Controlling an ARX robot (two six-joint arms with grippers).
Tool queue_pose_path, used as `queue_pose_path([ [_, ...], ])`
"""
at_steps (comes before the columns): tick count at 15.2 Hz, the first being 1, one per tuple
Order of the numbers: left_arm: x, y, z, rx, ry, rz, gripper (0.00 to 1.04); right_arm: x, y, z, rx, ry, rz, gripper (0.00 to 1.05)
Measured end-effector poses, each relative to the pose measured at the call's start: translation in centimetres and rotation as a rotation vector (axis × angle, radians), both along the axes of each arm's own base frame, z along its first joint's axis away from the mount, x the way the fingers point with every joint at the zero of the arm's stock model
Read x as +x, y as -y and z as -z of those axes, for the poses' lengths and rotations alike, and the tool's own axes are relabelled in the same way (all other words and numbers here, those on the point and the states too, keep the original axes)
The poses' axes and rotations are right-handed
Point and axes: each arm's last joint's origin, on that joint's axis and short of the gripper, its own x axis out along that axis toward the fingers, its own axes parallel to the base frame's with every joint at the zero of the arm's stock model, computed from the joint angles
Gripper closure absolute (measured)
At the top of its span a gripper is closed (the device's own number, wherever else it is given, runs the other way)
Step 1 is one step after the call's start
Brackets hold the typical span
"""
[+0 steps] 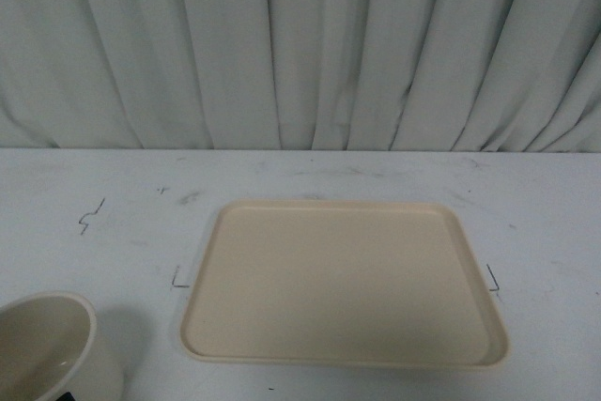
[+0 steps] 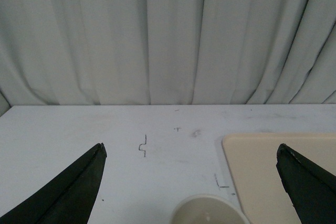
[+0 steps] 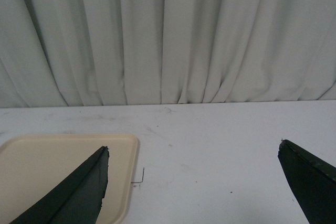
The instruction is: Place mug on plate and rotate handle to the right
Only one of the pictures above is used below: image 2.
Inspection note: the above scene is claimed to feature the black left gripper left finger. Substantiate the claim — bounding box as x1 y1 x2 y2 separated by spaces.
1 143 107 223

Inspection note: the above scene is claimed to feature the cream white mug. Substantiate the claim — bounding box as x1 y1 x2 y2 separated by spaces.
170 194 249 224

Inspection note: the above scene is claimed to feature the beige square plate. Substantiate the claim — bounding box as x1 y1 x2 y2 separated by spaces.
222 133 335 223

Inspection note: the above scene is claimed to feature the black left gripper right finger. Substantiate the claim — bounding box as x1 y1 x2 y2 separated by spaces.
276 143 335 223

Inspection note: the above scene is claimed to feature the white curtain backdrop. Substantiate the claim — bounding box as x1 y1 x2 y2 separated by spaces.
1 0 335 113

